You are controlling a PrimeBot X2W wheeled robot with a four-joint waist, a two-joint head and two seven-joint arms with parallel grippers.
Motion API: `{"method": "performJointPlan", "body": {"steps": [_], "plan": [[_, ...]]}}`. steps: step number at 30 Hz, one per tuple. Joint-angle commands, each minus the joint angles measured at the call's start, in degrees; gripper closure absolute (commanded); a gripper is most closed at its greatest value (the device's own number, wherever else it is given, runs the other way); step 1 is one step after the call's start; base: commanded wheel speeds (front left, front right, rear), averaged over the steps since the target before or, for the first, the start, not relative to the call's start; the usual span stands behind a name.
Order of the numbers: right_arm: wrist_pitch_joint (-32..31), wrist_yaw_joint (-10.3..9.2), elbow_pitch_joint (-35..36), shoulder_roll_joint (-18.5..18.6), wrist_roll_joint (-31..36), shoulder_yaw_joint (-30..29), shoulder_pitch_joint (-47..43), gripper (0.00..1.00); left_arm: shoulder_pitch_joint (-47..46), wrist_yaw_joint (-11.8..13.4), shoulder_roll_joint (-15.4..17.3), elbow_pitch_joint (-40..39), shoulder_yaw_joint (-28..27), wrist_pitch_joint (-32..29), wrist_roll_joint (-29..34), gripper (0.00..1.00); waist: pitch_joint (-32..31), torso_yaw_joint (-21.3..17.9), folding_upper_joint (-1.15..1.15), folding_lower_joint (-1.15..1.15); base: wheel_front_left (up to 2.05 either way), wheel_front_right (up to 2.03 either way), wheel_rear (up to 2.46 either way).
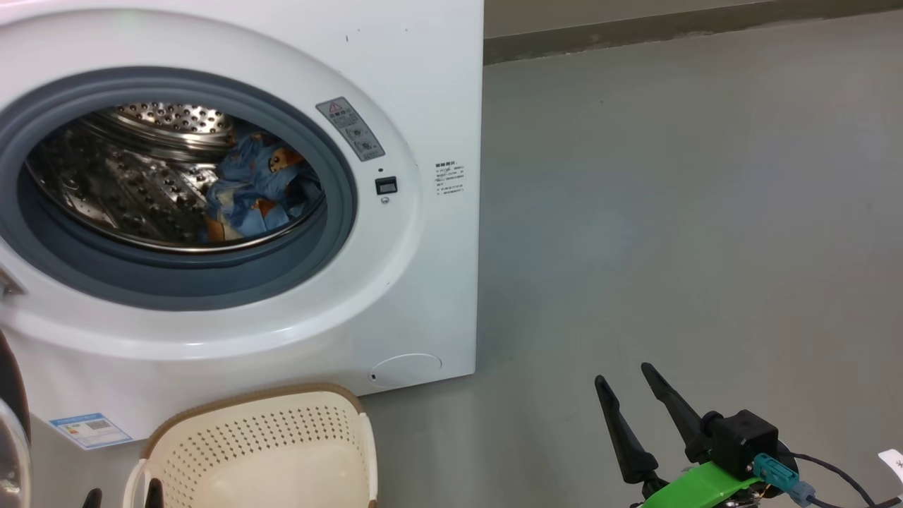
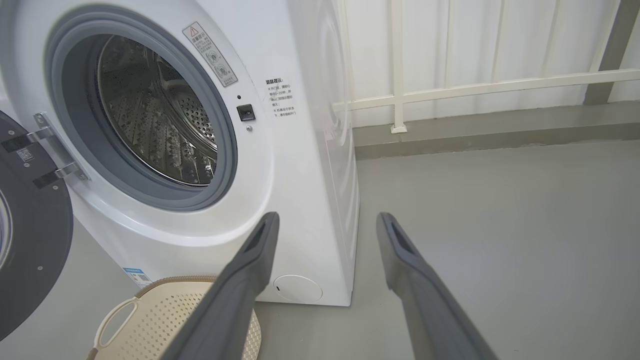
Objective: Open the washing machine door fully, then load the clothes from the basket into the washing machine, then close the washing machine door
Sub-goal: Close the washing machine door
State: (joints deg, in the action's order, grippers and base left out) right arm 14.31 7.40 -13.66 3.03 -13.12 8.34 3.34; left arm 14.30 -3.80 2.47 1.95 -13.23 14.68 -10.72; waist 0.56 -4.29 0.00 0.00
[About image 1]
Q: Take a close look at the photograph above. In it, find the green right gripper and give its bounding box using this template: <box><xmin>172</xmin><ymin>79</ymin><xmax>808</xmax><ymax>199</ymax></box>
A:
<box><xmin>595</xmin><ymin>363</ymin><xmax>764</xmax><ymax>508</ymax></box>

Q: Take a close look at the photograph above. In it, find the black round glass washer door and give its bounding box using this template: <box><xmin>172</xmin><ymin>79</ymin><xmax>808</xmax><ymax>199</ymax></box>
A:
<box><xmin>0</xmin><ymin>332</ymin><xmax>33</xmax><ymax>508</ymax></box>

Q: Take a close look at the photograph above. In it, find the blue cartoon print garment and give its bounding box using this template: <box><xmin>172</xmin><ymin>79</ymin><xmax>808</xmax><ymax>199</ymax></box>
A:
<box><xmin>205</xmin><ymin>133</ymin><xmax>322</xmax><ymax>241</ymax></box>

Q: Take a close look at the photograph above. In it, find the white front-load washing machine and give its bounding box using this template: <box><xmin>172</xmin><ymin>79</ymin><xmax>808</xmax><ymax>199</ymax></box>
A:
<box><xmin>0</xmin><ymin>0</ymin><xmax>485</xmax><ymax>452</ymax></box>

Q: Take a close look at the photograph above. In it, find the steel perforated washer drum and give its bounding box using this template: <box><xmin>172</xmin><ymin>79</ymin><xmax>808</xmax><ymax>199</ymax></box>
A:
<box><xmin>25</xmin><ymin>102</ymin><xmax>327</xmax><ymax>253</ymax></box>

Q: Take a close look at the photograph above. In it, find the blue energy label sticker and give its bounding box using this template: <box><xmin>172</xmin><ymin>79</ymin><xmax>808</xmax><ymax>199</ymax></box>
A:
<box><xmin>49</xmin><ymin>413</ymin><xmax>133</xmax><ymax>450</ymax></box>

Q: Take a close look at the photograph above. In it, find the cream perforated laundry basket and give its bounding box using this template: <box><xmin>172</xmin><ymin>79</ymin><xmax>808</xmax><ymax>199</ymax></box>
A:
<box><xmin>123</xmin><ymin>383</ymin><xmax>379</xmax><ymax>508</ymax></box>

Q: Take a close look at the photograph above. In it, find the round white filter cover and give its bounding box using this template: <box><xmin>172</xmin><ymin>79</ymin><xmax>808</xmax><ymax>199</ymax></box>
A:
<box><xmin>372</xmin><ymin>353</ymin><xmax>443</xmax><ymax>389</ymax></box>

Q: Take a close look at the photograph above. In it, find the grey warning sticker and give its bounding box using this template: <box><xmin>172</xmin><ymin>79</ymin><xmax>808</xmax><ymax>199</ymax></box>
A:
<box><xmin>315</xmin><ymin>97</ymin><xmax>386</xmax><ymax>162</ymax></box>

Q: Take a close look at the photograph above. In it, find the teal camera cable connector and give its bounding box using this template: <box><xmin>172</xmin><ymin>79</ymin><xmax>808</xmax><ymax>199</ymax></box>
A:
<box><xmin>752</xmin><ymin>453</ymin><xmax>816</xmax><ymax>506</ymax></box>

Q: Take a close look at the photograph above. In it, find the thin black camera cable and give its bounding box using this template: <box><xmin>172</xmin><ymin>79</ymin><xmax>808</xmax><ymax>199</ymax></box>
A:
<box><xmin>789</xmin><ymin>452</ymin><xmax>903</xmax><ymax>508</ymax></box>

